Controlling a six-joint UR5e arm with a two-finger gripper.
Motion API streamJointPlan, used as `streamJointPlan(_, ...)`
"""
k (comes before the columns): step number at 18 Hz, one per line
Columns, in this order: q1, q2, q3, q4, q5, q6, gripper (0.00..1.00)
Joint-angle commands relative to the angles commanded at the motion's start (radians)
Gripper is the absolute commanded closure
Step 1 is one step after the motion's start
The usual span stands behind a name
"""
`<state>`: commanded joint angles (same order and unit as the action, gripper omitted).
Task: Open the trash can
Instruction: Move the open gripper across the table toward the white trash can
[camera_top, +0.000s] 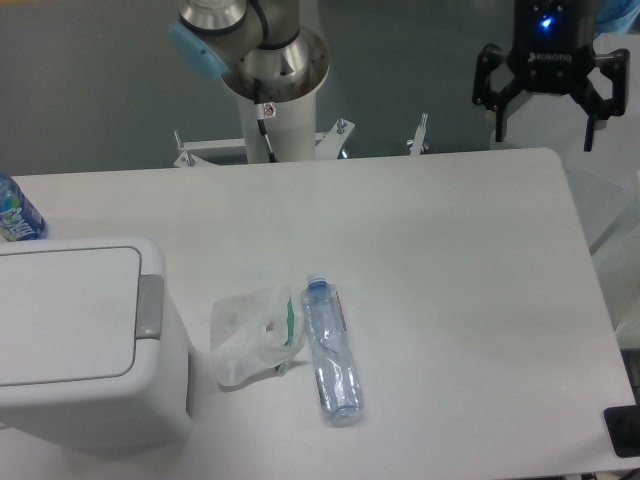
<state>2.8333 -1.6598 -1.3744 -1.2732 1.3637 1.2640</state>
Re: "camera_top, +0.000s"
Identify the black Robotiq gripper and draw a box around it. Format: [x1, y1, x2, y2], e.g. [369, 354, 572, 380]
[472, 0, 630, 152]

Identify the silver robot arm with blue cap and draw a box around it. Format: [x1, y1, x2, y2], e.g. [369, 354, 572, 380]
[169, 1, 639, 151]

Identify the grey trash can push button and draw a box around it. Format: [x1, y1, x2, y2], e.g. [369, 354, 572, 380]
[135, 275, 164, 340]

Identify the white trash can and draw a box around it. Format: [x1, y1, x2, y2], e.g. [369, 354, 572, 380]
[1, 237, 194, 449]

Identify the silver levelling bolt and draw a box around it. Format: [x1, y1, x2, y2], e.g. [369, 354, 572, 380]
[406, 112, 430, 156]

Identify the crushed clear plastic bottle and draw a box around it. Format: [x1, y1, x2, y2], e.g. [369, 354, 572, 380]
[300, 274, 364, 426]

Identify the black device at table edge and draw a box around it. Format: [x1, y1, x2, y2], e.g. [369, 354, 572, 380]
[603, 405, 639, 458]

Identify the crumpled clear plastic bag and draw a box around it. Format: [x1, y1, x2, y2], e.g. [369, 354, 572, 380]
[210, 285, 304, 388]

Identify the blue labelled water bottle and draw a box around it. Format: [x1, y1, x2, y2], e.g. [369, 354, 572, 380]
[1, 174, 48, 242]

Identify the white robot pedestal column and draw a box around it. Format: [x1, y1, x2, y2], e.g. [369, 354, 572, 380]
[236, 92, 316, 164]

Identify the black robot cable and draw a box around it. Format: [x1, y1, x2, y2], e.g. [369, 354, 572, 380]
[251, 78, 278, 164]

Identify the white pedestal base frame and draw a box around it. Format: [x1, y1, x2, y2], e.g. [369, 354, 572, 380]
[174, 119, 355, 167]

